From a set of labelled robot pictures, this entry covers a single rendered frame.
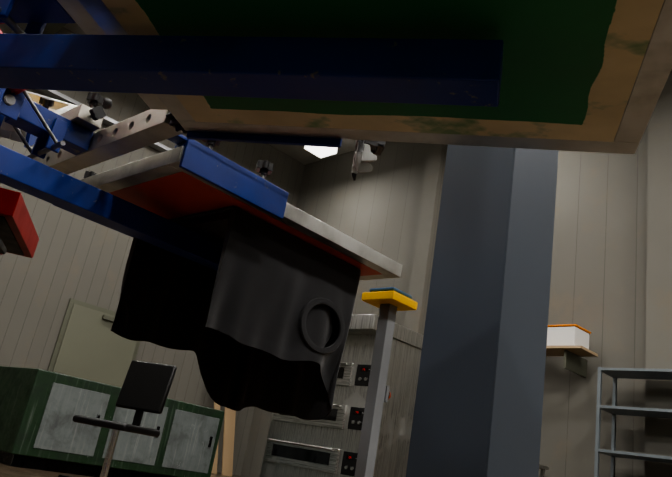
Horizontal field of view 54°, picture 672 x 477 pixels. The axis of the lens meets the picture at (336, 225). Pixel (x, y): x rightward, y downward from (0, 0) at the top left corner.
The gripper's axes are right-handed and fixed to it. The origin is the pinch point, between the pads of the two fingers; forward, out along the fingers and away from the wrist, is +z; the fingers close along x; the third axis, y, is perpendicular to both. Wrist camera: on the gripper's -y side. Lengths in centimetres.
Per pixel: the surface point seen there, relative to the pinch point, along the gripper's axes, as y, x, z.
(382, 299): 18.1, 29.6, 27.1
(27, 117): -75, -35, 20
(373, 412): 21, 33, 61
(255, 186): -24.1, -28.0, 21.6
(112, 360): -256, 943, -24
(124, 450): -120, 460, 94
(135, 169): -52, -27, 23
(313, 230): -8.6, -13.1, 24.1
